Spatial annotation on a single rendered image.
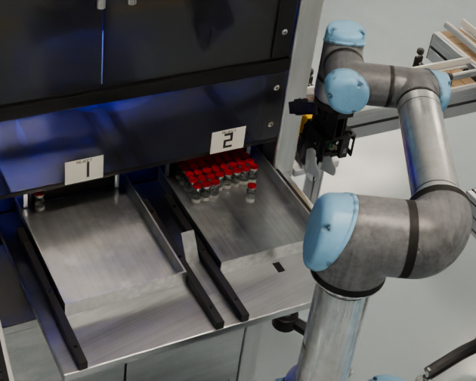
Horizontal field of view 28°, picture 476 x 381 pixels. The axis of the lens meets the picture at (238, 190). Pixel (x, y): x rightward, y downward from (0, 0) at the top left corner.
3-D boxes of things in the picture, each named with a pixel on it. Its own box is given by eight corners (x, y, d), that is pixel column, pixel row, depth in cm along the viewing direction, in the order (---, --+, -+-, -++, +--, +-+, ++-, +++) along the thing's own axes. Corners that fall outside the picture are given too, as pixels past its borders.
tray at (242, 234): (157, 178, 223) (158, 167, 221) (255, 157, 234) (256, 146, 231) (220, 274, 200) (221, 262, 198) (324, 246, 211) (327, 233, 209)
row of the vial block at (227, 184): (185, 193, 220) (187, 177, 217) (253, 177, 227) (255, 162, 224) (189, 199, 218) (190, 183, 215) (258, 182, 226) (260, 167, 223)
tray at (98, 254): (15, 209, 209) (14, 197, 207) (125, 185, 220) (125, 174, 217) (65, 316, 187) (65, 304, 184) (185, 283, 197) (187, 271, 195)
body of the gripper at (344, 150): (319, 165, 185) (329, 114, 177) (298, 141, 191) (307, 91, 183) (352, 158, 188) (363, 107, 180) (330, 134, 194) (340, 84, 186)
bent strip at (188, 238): (178, 252, 204) (180, 232, 201) (191, 249, 205) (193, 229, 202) (207, 296, 195) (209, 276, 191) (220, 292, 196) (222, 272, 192)
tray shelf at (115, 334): (-7, 221, 208) (-8, 215, 207) (271, 159, 237) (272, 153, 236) (63, 382, 176) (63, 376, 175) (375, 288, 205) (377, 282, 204)
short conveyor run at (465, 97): (273, 161, 239) (281, 109, 230) (245, 127, 250) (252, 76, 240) (484, 114, 268) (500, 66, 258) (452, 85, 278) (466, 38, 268)
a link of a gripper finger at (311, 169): (310, 196, 192) (317, 159, 186) (296, 179, 196) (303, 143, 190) (323, 193, 193) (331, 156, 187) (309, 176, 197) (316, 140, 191)
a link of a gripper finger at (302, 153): (297, 166, 191) (304, 130, 186) (294, 162, 192) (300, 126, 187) (317, 162, 193) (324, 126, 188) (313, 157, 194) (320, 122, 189)
